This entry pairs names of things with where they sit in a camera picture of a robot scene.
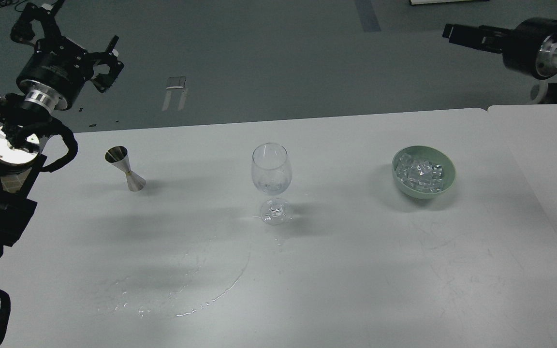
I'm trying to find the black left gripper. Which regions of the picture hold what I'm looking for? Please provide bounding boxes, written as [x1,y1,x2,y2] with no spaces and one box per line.
[10,0,125,112]

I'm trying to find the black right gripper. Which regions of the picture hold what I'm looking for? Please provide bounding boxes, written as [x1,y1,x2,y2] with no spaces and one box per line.
[442,18,557,80]

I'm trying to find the steel cocktail jigger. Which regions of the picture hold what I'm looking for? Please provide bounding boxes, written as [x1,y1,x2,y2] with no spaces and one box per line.
[104,145,146,192]

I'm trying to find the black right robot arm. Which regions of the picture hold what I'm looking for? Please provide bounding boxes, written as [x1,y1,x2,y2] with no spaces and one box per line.
[442,17,557,103]

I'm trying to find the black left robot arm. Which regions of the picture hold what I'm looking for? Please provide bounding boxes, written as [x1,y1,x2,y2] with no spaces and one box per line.
[0,0,124,258]

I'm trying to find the clear ice cubes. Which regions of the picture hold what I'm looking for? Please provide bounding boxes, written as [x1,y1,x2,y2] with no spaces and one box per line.
[394,153,446,193]

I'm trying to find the clear wine glass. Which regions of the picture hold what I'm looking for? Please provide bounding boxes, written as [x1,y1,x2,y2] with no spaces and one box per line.
[250,143,293,226]

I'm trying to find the green bowl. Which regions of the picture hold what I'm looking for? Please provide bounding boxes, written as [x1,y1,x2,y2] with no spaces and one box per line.
[391,145,457,200]

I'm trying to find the black floor cables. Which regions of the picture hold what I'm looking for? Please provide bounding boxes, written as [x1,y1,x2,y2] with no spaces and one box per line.
[0,0,61,21]

